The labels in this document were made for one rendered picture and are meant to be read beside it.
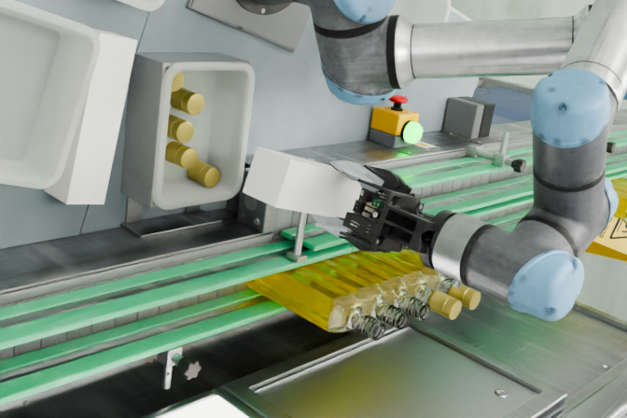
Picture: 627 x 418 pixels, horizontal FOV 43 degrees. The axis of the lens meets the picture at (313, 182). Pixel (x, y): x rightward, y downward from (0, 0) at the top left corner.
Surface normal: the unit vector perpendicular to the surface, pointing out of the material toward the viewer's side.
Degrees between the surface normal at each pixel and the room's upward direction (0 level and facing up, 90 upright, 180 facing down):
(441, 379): 90
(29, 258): 90
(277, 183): 90
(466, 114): 90
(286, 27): 3
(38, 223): 0
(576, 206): 52
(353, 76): 61
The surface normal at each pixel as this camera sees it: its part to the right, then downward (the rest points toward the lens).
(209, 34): 0.72, 0.30
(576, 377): 0.15, -0.95
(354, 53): 0.02, 0.64
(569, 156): -0.22, 0.66
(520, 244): -0.22, -0.76
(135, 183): -0.68, 0.11
